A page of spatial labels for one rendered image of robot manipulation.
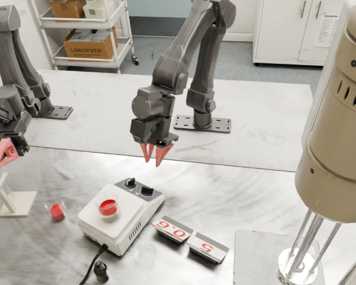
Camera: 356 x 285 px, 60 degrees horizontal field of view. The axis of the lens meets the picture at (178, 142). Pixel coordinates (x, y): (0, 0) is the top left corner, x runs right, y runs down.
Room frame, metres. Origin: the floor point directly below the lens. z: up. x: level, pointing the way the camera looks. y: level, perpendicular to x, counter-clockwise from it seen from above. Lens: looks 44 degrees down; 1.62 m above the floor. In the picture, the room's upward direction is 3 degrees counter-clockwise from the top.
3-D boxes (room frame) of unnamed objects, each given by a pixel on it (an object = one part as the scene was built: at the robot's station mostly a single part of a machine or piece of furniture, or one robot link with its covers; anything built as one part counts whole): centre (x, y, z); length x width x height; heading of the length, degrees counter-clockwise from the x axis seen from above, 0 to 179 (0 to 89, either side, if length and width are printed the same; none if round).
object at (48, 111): (0.96, 0.50, 0.94); 0.20 x 0.07 x 0.08; 78
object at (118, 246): (0.46, 0.16, 0.94); 0.22 x 0.13 x 0.08; 147
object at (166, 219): (0.42, 0.03, 0.92); 0.09 x 0.06 x 0.04; 56
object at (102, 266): (0.31, 0.19, 0.93); 0.03 x 0.03 x 0.07
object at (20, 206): (0.53, 0.46, 0.96); 0.08 x 0.08 x 0.13; 87
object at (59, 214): (0.49, 0.33, 0.93); 0.04 x 0.04 x 0.06
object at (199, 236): (0.36, -0.06, 0.92); 0.09 x 0.06 x 0.04; 56
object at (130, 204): (0.44, 0.17, 0.98); 0.12 x 0.12 x 0.01; 56
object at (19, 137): (0.64, 0.46, 1.06); 0.10 x 0.07 x 0.07; 87
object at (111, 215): (0.42, 0.16, 1.02); 0.06 x 0.05 x 0.08; 122
